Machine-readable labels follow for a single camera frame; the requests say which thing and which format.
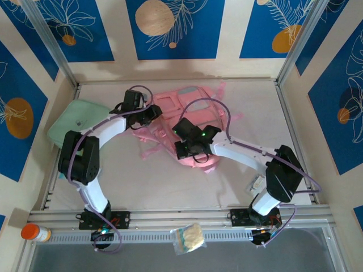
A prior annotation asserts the pink backpack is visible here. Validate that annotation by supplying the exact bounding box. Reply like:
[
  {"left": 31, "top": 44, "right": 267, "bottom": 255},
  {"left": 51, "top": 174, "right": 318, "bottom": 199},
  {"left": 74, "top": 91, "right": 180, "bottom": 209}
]
[{"left": 132, "top": 81, "right": 244, "bottom": 174}]

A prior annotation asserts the mint green zip pouch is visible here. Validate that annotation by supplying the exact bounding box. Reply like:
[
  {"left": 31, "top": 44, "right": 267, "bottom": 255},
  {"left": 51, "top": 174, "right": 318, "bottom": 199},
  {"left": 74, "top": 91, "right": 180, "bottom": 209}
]
[{"left": 47, "top": 99, "right": 113, "bottom": 150}]

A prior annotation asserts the small clear plastic box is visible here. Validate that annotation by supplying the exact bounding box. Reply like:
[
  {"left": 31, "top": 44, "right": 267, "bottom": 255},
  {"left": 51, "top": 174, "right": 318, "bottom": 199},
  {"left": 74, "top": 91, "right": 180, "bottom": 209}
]
[{"left": 246, "top": 174, "right": 266, "bottom": 196}]

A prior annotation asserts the clear bag with yellow snacks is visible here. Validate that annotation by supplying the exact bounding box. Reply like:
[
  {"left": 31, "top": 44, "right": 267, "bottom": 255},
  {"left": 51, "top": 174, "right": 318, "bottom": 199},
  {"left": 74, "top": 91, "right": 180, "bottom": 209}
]
[{"left": 170, "top": 222, "right": 206, "bottom": 256}]

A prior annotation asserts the orange capped white bottle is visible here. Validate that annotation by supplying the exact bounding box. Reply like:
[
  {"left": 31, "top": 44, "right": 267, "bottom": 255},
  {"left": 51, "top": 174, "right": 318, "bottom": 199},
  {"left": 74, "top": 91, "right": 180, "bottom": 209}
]
[{"left": 20, "top": 223, "right": 52, "bottom": 243}]

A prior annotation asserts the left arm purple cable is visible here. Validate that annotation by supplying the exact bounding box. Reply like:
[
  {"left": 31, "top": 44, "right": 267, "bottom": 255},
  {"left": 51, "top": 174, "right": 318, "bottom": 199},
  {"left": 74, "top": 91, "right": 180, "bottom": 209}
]
[{"left": 66, "top": 84, "right": 155, "bottom": 254}]

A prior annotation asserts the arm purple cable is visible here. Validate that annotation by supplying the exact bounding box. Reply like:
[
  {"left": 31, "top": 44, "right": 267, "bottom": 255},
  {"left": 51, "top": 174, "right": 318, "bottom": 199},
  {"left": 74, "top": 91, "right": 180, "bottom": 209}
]
[
  {"left": 180, "top": 97, "right": 323, "bottom": 249},
  {"left": 66, "top": 84, "right": 155, "bottom": 254}
]

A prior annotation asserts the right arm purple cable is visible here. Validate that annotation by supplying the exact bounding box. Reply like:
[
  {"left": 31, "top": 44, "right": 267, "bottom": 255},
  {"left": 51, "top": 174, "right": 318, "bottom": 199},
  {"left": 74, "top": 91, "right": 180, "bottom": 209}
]
[{"left": 180, "top": 97, "right": 323, "bottom": 249}]

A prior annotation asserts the aluminium frame rail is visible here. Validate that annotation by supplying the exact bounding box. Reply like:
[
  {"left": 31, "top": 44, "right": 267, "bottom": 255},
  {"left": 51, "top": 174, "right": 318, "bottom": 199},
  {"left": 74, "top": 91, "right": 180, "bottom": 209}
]
[{"left": 28, "top": 205, "right": 332, "bottom": 227}]

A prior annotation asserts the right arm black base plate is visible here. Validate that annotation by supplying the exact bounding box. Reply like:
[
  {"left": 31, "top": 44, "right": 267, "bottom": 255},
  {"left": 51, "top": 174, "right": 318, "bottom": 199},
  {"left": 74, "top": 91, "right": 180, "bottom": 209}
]
[{"left": 229, "top": 208, "right": 282, "bottom": 227}]

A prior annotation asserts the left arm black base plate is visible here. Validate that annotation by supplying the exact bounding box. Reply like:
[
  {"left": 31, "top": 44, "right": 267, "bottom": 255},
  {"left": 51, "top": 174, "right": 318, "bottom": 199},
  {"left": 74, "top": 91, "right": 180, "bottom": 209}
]
[{"left": 78, "top": 210, "right": 132, "bottom": 231}]

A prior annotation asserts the grey slotted cable duct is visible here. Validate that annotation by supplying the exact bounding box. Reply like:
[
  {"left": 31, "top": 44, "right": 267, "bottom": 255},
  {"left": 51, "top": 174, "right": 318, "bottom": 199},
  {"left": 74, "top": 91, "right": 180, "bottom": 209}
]
[{"left": 47, "top": 228, "right": 331, "bottom": 244}]

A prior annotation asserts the aluminium frame post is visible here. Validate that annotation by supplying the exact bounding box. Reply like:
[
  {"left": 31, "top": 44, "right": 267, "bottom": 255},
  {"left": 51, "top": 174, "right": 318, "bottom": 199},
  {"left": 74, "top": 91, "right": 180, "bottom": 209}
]
[
  {"left": 21, "top": 0, "right": 79, "bottom": 88},
  {"left": 276, "top": 0, "right": 331, "bottom": 86}
]

